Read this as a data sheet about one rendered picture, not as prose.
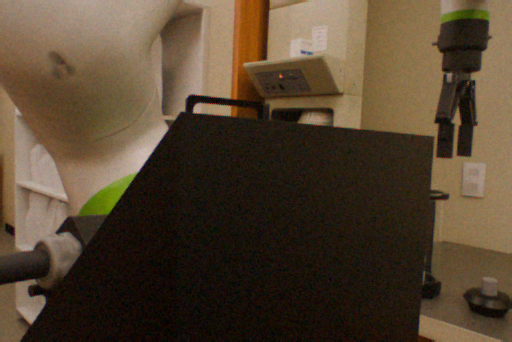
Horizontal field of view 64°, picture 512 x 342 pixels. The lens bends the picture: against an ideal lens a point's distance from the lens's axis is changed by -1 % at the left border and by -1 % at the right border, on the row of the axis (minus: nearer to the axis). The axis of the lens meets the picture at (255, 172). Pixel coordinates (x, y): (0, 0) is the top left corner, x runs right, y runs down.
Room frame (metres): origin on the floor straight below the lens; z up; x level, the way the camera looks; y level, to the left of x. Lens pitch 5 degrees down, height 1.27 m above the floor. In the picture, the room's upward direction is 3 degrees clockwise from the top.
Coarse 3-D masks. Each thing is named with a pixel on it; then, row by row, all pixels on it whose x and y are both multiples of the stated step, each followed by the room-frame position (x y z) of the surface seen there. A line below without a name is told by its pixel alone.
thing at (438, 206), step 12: (432, 192) 0.93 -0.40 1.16; (444, 192) 0.88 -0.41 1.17; (432, 204) 0.86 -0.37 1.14; (444, 204) 0.88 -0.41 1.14; (432, 216) 0.86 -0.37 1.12; (432, 228) 0.86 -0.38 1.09; (432, 240) 0.86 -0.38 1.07; (432, 252) 0.86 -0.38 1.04; (432, 264) 0.86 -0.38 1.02; (432, 276) 0.86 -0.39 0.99
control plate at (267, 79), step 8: (264, 72) 1.36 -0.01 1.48; (272, 72) 1.34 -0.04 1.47; (280, 72) 1.32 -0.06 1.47; (288, 72) 1.30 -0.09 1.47; (296, 72) 1.28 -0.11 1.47; (264, 80) 1.39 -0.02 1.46; (272, 80) 1.37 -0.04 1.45; (280, 80) 1.35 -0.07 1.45; (288, 80) 1.32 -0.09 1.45; (296, 80) 1.30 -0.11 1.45; (304, 80) 1.29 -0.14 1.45; (264, 88) 1.42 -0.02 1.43; (288, 88) 1.35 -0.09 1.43; (296, 88) 1.33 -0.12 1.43; (304, 88) 1.31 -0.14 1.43
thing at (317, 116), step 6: (312, 108) 1.38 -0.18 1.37; (318, 108) 1.37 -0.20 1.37; (306, 114) 1.39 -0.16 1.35; (312, 114) 1.37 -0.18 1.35; (318, 114) 1.36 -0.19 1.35; (324, 114) 1.36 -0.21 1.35; (330, 114) 1.36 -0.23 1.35; (300, 120) 1.40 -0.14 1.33; (306, 120) 1.37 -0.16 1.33; (312, 120) 1.36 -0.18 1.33; (318, 120) 1.35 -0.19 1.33; (324, 120) 1.35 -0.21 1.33; (330, 120) 1.35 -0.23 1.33
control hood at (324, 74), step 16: (256, 64) 1.36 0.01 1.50; (272, 64) 1.31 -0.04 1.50; (288, 64) 1.28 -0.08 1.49; (304, 64) 1.24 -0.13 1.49; (320, 64) 1.20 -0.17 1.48; (336, 64) 1.23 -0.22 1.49; (256, 80) 1.41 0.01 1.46; (320, 80) 1.25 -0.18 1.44; (336, 80) 1.23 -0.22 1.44; (272, 96) 1.44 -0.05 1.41
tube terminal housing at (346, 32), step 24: (312, 0) 1.35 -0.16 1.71; (336, 0) 1.29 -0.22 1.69; (360, 0) 1.31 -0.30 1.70; (288, 24) 1.42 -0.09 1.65; (312, 24) 1.35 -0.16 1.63; (336, 24) 1.29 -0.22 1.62; (360, 24) 1.31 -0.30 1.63; (288, 48) 1.42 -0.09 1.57; (336, 48) 1.29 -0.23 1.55; (360, 48) 1.32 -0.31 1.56; (360, 72) 1.33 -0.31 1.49; (288, 96) 1.41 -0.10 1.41; (312, 96) 1.34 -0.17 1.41; (336, 96) 1.28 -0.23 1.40; (360, 96) 1.34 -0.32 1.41; (336, 120) 1.28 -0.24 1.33; (360, 120) 1.34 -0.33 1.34
